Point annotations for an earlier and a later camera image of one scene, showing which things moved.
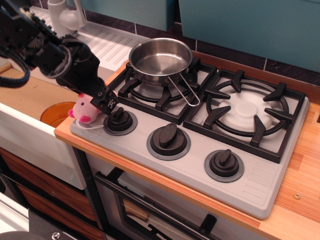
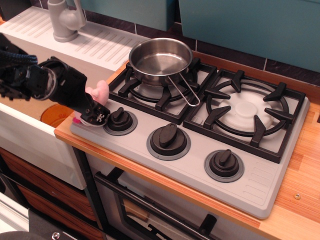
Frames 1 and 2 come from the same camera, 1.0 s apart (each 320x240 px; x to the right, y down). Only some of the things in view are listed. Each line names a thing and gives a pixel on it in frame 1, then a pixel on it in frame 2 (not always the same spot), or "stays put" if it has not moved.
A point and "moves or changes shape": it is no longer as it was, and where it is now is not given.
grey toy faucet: [67, 16] stays put
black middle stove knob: [168, 143] stays put
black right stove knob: [224, 166] stays put
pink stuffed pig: [83, 109] moves or changes shape
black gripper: [82, 75] → [68, 86]
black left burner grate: [174, 102] stays put
